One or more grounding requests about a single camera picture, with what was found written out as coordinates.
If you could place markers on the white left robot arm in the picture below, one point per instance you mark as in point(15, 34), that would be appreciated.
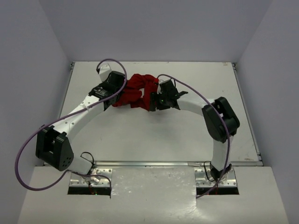
point(53, 144)

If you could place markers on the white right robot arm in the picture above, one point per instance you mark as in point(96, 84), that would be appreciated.
point(219, 117)

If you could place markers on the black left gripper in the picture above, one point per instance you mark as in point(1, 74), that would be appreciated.
point(119, 87)

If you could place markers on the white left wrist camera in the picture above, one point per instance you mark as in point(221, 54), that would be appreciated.
point(104, 71)

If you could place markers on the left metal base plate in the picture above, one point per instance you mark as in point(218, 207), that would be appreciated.
point(99, 178)

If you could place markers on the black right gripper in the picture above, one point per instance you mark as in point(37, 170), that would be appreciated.
point(155, 97)

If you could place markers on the red t shirt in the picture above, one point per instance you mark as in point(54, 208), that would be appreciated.
point(138, 91)

